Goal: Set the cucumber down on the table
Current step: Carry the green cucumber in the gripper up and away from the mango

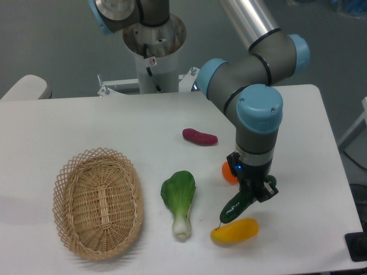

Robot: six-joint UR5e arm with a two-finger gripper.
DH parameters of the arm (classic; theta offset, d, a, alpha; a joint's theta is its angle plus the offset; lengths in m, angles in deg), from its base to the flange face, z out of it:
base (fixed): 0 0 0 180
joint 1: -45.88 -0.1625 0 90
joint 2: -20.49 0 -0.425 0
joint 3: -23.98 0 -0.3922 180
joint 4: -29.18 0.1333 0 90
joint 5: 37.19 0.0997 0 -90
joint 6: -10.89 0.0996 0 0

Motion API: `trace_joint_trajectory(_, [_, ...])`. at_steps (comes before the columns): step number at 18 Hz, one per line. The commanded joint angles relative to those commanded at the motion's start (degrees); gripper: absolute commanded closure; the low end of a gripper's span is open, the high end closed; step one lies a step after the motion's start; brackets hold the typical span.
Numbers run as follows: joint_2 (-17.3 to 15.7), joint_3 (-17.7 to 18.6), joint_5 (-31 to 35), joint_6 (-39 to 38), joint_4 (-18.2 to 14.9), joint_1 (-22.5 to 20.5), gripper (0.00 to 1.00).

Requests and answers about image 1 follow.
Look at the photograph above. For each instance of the purple sweet potato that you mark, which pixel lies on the purple sweet potato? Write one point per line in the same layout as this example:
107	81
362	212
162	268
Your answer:
199	138

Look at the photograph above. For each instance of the dark green cucumber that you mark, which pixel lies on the dark green cucumber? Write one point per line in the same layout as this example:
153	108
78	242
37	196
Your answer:
235	207

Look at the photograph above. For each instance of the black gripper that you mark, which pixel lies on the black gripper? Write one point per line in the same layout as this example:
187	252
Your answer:
252	178

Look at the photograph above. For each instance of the woven wicker basket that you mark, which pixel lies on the woven wicker basket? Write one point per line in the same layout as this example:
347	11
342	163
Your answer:
98	204

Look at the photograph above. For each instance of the white furniture leg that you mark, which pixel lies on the white furniture leg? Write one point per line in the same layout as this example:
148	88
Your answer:
354	130

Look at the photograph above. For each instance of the yellow orange mango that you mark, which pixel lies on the yellow orange mango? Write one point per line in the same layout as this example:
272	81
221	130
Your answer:
236	231

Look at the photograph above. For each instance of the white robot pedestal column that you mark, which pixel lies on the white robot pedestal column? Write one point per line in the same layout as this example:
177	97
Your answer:
156	54

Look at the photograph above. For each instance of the white metal base frame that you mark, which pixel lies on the white metal base frame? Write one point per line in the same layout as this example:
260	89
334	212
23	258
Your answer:
187	83

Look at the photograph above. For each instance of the black device at table edge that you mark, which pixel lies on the black device at table edge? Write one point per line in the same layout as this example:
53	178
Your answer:
356	244

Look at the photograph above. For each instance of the green bok choy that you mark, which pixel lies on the green bok choy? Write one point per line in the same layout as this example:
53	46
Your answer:
177	193

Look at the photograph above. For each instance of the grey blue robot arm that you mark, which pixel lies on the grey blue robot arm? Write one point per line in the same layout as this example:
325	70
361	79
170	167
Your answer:
242	92

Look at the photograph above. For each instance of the beige chair armrest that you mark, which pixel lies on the beige chair armrest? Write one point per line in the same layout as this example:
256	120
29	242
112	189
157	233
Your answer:
29	87

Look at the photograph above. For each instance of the orange fruit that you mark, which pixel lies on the orange fruit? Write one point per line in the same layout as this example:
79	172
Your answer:
227	174

